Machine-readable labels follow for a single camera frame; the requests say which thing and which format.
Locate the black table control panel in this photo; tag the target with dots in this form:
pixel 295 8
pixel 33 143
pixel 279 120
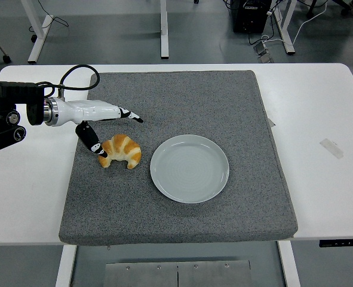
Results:
pixel 343 243

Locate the light grey round plate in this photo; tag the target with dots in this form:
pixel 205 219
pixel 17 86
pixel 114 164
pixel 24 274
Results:
pixel 189 170

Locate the black chair base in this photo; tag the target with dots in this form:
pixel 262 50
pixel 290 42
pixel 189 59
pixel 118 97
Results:
pixel 340 4

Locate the grey metal plate with screws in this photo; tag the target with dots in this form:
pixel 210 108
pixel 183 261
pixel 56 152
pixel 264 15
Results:
pixel 176 275

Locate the clear tape strip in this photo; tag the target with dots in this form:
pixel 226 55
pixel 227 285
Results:
pixel 331 148

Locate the grey foot pedal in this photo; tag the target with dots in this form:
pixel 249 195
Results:
pixel 266 58
pixel 260 48

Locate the small grey mat tag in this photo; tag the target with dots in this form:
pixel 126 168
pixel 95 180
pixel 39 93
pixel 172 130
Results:
pixel 271 122

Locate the golden croissant bread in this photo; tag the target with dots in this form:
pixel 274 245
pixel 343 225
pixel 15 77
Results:
pixel 125 149

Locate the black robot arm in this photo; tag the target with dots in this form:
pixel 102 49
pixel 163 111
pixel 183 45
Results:
pixel 12 92

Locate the white desk leg with foot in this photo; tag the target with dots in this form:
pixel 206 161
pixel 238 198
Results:
pixel 287 33
pixel 164 30
pixel 39 42

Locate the white table leg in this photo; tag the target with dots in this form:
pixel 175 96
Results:
pixel 65 266
pixel 289 264

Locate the grey speckled square mat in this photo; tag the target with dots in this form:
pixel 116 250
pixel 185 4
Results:
pixel 179 101

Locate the black computer case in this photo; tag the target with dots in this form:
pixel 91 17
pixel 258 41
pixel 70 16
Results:
pixel 251 18

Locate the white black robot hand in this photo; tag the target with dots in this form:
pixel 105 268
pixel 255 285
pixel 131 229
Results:
pixel 86 110

